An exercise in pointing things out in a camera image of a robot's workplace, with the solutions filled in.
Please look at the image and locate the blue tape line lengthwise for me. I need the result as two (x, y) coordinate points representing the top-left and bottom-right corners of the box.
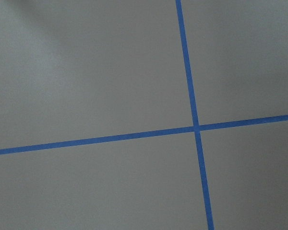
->
(176, 0), (215, 230)

